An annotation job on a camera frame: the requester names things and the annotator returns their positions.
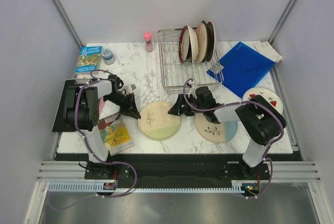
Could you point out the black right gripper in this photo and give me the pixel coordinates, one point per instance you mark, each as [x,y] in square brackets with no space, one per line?
[176,110]

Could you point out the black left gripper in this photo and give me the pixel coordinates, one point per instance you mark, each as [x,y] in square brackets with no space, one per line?
[130,109]

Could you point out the cream and green branch plate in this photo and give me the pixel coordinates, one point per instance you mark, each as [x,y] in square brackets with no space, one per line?
[156,123]

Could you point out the metal wire dish rack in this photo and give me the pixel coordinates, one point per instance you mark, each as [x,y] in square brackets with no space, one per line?
[174,73]

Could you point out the red rimmed beige plate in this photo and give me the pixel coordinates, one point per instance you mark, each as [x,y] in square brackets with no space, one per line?
[183,44]

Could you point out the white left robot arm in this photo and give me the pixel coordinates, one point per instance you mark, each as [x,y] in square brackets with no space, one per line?
[81,111]

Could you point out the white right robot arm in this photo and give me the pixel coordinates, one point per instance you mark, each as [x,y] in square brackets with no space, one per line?
[263,123]

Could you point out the cream plate in rack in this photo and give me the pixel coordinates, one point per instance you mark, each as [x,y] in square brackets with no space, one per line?
[190,50]

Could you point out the pink speckled plate in rack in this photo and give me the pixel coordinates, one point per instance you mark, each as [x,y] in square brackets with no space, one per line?
[202,39]

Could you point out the black plate in rack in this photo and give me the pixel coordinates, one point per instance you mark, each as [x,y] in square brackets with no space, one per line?
[210,42]

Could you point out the illustrated yellow paperback book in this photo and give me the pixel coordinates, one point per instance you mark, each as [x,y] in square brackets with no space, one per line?
[114,134]

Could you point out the pink paper sheet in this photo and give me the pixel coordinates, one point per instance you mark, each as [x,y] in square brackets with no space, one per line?
[101,105]

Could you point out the cream and blue leaf plate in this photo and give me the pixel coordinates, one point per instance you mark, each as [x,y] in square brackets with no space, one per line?
[216,133]

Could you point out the small blue lidded jar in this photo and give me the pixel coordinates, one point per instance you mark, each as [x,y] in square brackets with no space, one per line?
[107,56]

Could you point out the blue treehouse book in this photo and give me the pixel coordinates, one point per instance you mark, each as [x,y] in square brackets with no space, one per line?
[89,59]

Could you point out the black clipboard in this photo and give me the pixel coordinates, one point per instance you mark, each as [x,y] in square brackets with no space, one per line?
[59,125]

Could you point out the pink squeeze bottle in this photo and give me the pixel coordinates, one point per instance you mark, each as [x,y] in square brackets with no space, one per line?
[148,41]

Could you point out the blue plastic folder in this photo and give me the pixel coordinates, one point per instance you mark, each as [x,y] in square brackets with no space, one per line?
[241,69]

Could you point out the watermelon pattern plate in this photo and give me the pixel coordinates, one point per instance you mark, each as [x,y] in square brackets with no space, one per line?
[269,95]

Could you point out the white paper booklet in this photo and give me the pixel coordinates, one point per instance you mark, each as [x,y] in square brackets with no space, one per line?
[265,49]

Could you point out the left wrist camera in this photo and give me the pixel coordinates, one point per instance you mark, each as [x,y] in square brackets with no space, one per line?
[129,89]

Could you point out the white slotted cable duct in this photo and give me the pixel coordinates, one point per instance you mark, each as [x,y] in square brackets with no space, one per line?
[101,187]

